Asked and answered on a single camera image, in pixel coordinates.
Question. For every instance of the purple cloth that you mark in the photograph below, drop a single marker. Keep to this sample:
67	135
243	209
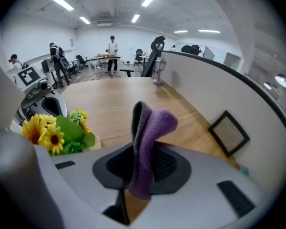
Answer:
155	128

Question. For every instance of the wall poster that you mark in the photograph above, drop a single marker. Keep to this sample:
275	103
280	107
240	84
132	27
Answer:
71	42

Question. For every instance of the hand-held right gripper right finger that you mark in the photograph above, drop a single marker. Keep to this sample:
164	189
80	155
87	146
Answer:
200	199

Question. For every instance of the black computer monitor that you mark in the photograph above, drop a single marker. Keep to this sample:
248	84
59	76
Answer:
45	66

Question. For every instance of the round white lamp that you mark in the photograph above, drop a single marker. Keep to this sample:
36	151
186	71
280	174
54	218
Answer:
267	85
282	80

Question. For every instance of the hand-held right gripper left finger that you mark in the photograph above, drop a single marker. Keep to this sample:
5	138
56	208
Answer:
76	187

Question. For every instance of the white storage cabinet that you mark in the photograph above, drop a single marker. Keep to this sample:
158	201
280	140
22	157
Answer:
225	56

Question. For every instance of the white work table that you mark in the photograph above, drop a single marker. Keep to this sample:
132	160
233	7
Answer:
102	57

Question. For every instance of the small lilac lantern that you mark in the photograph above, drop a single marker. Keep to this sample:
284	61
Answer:
159	70

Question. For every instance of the white desk partition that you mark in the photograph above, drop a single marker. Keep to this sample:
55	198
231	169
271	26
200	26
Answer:
217	89

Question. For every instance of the yellow sunflower potted plant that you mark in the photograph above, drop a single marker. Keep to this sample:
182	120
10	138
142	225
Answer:
66	132

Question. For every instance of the black high-back office chair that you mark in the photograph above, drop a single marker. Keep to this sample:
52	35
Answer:
150	61

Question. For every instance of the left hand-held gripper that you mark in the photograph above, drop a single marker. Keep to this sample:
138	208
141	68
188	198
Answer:
28	76

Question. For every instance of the black picture frame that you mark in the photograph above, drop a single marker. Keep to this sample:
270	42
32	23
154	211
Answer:
228	132

